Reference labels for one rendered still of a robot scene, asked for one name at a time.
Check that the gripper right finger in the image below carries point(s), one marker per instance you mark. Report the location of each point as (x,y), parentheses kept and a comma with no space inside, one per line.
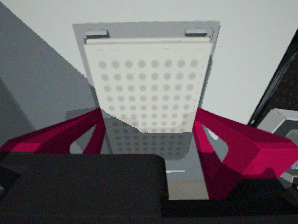
(252,153)

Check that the white well plate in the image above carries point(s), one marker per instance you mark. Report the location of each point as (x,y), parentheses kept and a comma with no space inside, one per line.
(148,91)

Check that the grey tube cooling block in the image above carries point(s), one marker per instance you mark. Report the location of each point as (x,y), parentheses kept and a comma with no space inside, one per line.
(294,137)

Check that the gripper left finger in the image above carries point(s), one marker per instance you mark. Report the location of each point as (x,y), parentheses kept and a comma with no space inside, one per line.
(58,138)

